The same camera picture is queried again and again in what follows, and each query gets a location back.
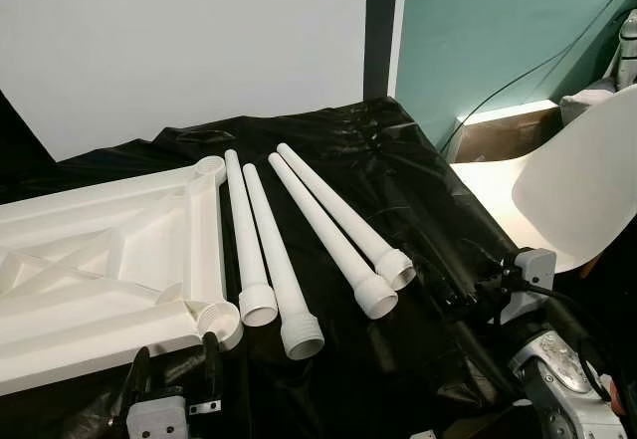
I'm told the black plastic sheet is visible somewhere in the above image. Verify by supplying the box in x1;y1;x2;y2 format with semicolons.
0;96;598;439

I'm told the white plastic shell chair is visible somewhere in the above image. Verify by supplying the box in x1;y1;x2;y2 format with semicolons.
450;83;637;279

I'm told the brown cardboard box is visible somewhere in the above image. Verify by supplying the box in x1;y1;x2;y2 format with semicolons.
445;101;563;166

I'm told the white tapered plastic table leg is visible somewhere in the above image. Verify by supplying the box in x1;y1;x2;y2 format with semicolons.
242;163;326;361
267;152;399;321
276;142;418;292
223;149;280;329

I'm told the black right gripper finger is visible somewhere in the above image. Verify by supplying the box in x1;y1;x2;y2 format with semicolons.
437;279;485;314
452;242;500;274

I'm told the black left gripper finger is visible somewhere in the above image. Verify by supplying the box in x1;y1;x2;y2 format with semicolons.
201;330;223;401
119;346;153;406

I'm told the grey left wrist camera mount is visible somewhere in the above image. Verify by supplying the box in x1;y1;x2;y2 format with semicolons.
126;396;190;439

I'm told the white plastic table top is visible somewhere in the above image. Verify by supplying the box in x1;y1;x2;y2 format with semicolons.
0;155;243;398

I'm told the large white board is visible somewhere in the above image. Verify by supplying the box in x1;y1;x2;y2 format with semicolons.
0;0;369;161

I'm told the person's white gloved hand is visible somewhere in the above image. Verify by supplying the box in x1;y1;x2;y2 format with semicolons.
600;376;629;419

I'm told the thin black wall cable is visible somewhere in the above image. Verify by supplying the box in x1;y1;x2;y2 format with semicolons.
438;0;637;161

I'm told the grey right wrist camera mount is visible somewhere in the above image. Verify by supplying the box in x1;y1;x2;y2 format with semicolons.
501;248;558;326

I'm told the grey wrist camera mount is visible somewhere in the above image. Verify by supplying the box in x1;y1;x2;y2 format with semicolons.
126;396;190;439
501;248;558;326

